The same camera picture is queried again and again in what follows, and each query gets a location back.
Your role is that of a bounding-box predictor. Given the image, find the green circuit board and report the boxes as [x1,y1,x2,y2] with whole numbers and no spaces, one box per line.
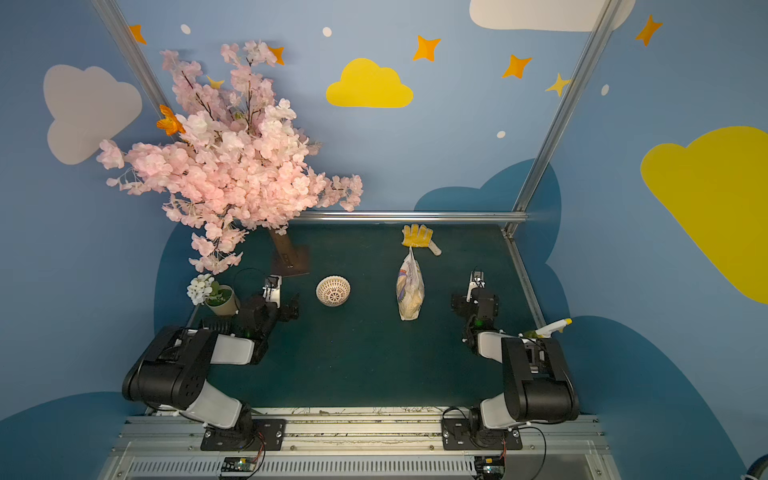
[473,456,505,480]
[220,456,259,476]

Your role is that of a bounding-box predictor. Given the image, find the instant oats bag white purple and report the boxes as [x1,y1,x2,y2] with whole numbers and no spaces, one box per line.
[396,249,425,321]

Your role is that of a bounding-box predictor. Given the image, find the yellow green spray bottle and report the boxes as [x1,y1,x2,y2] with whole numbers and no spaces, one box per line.
[519,318,573,339]

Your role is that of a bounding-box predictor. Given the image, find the orange butterfly decoration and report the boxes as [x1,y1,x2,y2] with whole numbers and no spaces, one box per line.
[156,105,185,136]

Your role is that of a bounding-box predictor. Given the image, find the yellow work glove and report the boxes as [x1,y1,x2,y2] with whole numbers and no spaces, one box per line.
[402,224,442,256]

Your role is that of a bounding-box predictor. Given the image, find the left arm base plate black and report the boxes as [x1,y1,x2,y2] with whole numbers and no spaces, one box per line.
[200,419,287,452]

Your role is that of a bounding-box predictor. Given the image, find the white woven breakfast bowl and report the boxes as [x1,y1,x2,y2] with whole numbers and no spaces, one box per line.
[315,275,351,307]

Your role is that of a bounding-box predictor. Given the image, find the right green circuit board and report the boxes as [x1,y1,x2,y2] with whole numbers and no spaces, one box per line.
[473,456,505,480]

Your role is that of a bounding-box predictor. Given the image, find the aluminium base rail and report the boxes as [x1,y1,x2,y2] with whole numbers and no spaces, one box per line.
[99,406,620,479]

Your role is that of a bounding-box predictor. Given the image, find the left green circuit board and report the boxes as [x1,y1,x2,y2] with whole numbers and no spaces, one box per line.
[220,456,259,476]

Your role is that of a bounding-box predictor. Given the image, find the small potted white flower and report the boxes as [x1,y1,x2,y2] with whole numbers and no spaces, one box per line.
[186,274,239,316]

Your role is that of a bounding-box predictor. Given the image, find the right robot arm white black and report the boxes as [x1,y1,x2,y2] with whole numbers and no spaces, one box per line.
[451,287,580,430]

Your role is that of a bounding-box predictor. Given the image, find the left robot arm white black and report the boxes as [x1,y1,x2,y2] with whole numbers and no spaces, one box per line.
[122,295,299,451]

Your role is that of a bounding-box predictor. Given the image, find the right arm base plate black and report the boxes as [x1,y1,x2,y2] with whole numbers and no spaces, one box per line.
[440,418,523,451]

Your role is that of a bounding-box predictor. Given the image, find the pink cherry blossom tree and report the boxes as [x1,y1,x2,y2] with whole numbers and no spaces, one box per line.
[96,41,363,275]

